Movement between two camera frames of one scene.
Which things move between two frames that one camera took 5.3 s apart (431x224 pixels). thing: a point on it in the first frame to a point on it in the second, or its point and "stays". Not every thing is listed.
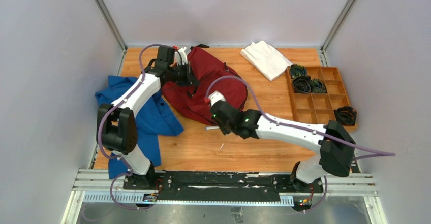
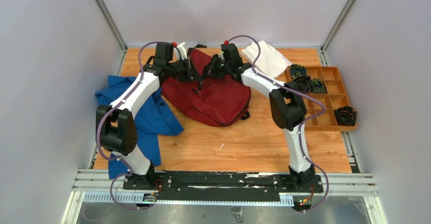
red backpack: x=214 y=75 stays
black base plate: x=224 y=186 stays
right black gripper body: x=226 y=128 to x=226 y=67
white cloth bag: x=266 y=59 stays
